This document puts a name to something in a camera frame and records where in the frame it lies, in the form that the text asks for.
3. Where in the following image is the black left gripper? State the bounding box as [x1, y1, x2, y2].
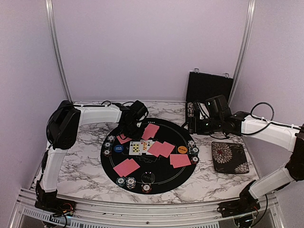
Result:
[121, 121, 145, 142]

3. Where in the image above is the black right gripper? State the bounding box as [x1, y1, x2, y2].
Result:
[181, 116, 222, 136]

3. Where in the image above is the dealt red card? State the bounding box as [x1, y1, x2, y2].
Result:
[170, 154, 191, 168]
[158, 142, 175, 158]
[148, 141, 163, 157]
[117, 133, 132, 144]
[120, 159, 140, 177]
[113, 163, 125, 177]

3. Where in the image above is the small blue ten chip stack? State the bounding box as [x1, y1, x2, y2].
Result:
[107, 135, 115, 143]

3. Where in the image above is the red playing card deck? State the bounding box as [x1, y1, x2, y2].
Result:
[142, 123, 160, 140]

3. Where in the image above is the red pip face-up card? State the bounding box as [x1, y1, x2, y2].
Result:
[140, 140, 151, 154]

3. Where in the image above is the blue small blind button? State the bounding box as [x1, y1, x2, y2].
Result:
[114, 144, 124, 153]

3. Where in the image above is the orange big blind button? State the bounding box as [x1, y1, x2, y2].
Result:
[177, 146, 188, 154]

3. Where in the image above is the small green fifty chip stack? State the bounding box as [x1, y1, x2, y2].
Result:
[104, 142, 112, 150]

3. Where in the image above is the clear round dealer button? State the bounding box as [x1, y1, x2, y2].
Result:
[141, 172, 156, 184]

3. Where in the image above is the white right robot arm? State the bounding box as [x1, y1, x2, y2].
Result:
[185, 98, 304, 213]

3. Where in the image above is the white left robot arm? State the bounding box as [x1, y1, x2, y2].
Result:
[37, 100, 148, 211]

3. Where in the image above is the black poker chip case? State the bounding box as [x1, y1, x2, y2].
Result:
[185, 71, 233, 120]

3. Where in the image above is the round black poker mat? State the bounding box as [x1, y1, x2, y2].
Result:
[101, 118, 198, 194]

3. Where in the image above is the black floral rectangular tray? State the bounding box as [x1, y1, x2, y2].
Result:
[211, 142, 249, 174]

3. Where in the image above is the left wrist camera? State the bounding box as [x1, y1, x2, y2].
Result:
[127, 100, 149, 123]

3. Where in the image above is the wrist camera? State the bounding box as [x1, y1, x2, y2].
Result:
[194, 95, 232, 120]
[127, 100, 149, 123]

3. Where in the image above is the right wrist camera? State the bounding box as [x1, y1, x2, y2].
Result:
[194, 95, 232, 120]

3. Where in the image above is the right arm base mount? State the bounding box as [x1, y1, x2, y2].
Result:
[217, 196, 261, 218]

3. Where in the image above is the aluminium front rail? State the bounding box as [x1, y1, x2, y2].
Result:
[14, 190, 280, 228]

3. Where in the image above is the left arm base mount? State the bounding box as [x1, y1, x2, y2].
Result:
[35, 189, 76, 215]

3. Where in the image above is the right aluminium frame post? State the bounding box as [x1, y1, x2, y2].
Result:
[229, 0, 256, 104]

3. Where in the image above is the aluminium frame post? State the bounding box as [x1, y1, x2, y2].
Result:
[229, 0, 256, 104]
[45, 0, 72, 102]

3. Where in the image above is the left aluminium frame post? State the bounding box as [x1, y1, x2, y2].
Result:
[45, 0, 72, 102]

